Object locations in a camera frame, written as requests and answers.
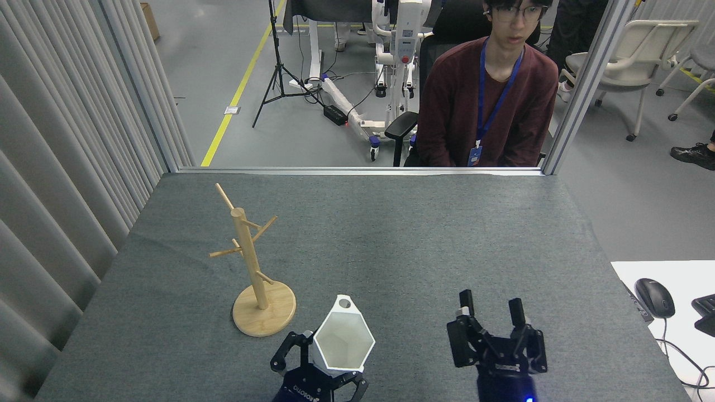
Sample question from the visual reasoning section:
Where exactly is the silver table rail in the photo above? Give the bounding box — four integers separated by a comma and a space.
178, 166, 545, 177

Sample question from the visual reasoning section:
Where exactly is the wooden cup rack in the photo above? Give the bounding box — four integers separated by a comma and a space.
209, 183, 297, 337

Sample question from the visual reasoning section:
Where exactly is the grey pleated curtain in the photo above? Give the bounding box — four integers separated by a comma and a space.
0, 0, 195, 402

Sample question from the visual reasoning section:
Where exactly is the grey office chair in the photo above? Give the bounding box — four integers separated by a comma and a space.
655, 44, 715, 122

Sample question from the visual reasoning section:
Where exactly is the seated person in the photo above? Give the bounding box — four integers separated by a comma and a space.
416, 0, 559, 168

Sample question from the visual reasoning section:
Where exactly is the black shoe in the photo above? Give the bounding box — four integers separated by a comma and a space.
670, 142, 715, 171

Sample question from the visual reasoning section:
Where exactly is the cardboard box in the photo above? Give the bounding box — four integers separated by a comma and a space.
139, 2, 161, 43

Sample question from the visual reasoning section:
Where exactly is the white hexagonal cup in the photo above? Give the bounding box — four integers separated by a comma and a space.
312, 295, 376, 374

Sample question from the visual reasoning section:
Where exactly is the desk with dark cover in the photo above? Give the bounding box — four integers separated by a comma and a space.
281, 0, 376, 93

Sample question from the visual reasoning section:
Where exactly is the black power strip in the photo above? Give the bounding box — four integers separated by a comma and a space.
323, 104, 349, 127

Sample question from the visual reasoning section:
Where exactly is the standing person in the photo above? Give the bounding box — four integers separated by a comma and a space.
546, 0, 611, 104

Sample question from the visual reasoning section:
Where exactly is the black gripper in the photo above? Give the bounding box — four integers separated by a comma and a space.
270, 331, 369, 402
447, 289, 548, 402

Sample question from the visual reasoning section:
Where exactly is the black keyboard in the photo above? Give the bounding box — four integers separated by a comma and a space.
691, 294, 715, 338

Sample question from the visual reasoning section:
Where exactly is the black mouse cable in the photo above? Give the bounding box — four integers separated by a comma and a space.
655, 318, 715, 391

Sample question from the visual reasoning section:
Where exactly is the black computer mouse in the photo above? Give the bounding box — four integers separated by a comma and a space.
635, 277, 676, 319

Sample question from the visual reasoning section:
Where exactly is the black office chair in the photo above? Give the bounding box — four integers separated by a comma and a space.
384, 0, 545, 168

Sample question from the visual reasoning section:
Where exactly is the white office chair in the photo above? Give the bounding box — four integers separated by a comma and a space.
563, 20, 699, 142

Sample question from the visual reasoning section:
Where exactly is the white wheeled stand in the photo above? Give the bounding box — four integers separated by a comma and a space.
313, 0, 437, 162

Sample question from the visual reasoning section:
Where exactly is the white desk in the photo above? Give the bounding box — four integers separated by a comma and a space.
610, 260, 715, 402

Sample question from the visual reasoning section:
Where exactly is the slanted silver post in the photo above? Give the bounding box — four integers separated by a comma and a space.
541, 0, 638, 176

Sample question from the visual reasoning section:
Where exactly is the black tripod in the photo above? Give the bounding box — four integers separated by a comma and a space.
252, 0, 323, 129

